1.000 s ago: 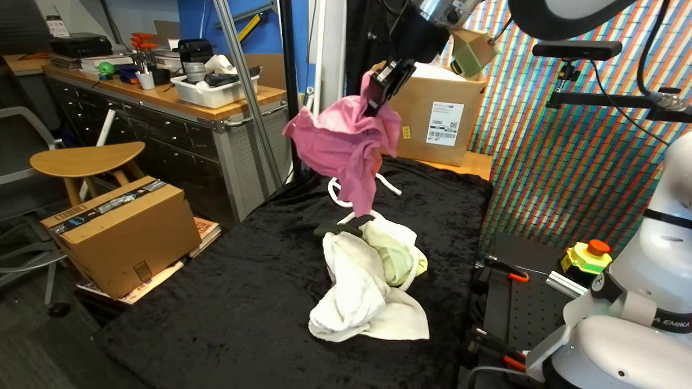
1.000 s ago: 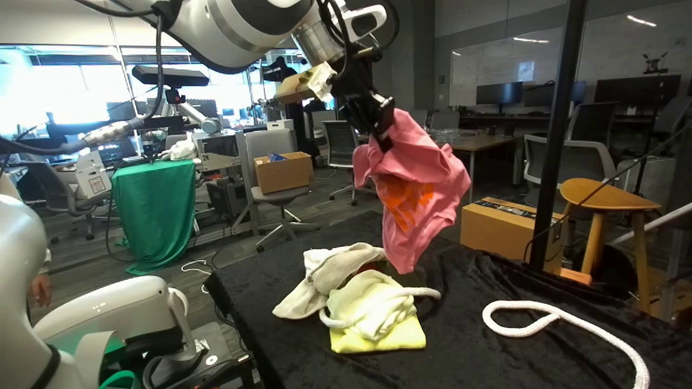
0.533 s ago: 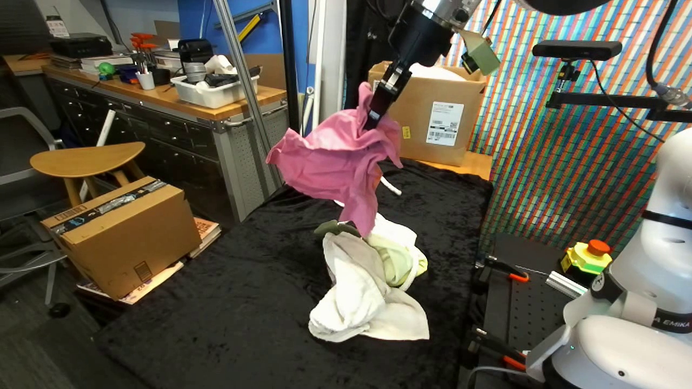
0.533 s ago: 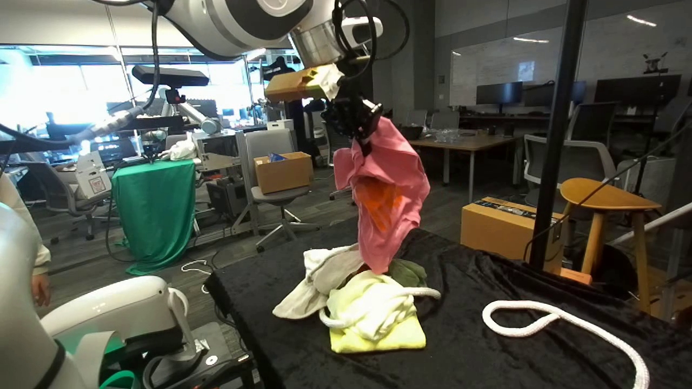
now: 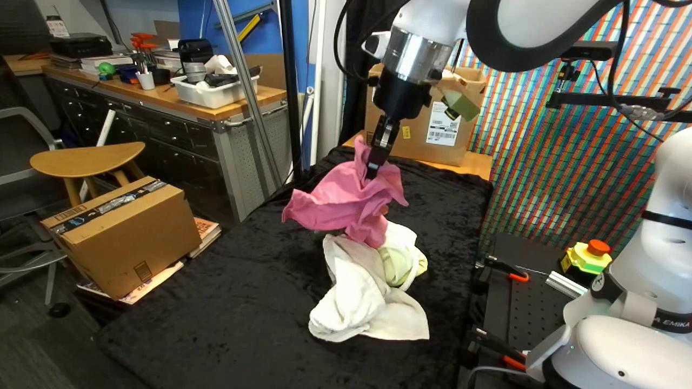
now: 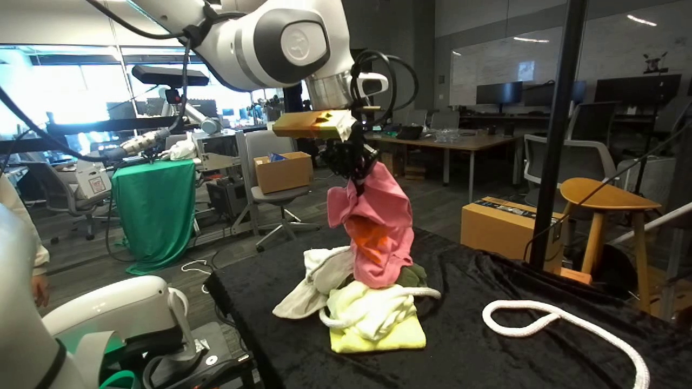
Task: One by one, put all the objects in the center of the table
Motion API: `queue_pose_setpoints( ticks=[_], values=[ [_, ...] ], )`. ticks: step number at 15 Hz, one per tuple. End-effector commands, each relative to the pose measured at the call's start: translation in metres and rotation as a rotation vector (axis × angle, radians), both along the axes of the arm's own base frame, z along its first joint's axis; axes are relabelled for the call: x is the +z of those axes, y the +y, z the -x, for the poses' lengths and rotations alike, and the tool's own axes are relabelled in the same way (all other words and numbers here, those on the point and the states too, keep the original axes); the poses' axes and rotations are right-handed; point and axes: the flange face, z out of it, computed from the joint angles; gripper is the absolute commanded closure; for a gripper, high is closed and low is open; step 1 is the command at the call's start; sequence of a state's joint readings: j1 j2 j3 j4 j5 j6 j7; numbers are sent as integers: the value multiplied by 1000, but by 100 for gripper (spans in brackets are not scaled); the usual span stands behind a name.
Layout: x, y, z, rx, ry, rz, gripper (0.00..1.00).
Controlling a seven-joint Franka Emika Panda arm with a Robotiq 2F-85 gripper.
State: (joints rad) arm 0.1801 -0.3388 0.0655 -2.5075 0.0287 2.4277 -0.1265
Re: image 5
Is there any black velvet tablecloth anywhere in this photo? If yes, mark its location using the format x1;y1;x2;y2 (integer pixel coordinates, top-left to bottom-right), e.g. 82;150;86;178
96;146;500;389

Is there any flat wooden board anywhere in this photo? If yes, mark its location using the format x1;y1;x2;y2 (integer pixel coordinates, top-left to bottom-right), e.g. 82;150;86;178
74;214;222;308

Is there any pale cream microfibre cloth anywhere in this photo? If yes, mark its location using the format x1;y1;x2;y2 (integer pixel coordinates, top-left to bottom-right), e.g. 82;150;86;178
377;245;423;289

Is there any pink cloth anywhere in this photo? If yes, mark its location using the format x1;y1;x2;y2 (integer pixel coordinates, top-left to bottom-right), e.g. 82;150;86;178
278;140;410;250

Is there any black vertical pole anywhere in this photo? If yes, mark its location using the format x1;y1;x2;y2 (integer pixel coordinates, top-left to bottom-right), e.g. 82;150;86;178
278;0;303;174

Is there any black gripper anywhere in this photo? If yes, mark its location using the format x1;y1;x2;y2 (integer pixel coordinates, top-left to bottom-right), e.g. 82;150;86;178
365;71;435;182

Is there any silver metal pole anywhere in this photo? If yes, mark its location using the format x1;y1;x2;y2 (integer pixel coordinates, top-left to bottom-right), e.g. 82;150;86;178
211;0;286;197

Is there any bright yellow microfibre cloth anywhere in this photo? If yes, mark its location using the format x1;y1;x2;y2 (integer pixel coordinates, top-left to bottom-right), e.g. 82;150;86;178
410;246;430;279

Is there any yellow emergency stop button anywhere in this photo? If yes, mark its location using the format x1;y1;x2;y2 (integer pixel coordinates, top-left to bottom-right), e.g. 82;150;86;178
561;238;615;277

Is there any black stereo camera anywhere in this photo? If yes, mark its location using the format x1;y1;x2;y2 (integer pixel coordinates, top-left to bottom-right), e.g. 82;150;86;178
561;42;622;62

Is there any white plastic bin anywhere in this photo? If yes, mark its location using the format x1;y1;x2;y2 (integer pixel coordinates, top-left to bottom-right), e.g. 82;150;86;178
170;71;261;111

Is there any wooden top workbench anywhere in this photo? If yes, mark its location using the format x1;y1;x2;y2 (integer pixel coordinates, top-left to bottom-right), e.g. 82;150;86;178
3;52;289;223

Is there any wooden stool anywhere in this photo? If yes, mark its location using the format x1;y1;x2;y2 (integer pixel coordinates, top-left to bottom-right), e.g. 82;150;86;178
27;138;148;207

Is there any white terry towel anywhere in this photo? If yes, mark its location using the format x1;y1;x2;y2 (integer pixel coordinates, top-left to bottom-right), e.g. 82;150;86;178
308;220;432;343

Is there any large cardboard box with label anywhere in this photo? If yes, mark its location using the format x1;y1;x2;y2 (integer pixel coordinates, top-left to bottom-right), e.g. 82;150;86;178
364;62;489;169

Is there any white framed office chair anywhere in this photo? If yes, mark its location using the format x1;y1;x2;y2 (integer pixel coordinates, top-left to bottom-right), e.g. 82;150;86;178
0;103;72;312

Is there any cardboard box with black tape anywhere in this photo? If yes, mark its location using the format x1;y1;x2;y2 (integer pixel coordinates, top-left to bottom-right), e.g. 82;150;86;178
38;174;204;301

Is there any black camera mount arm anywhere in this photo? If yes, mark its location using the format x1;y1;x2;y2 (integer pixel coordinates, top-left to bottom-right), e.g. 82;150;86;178
544;61;692;125

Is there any black optical breadboard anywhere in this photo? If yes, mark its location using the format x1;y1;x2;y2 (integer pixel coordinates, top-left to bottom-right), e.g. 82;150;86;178
461;233;601;389

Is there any orange handled clamp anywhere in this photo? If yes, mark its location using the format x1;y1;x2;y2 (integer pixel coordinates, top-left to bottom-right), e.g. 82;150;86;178
479;256;536;288
468;327;531;373

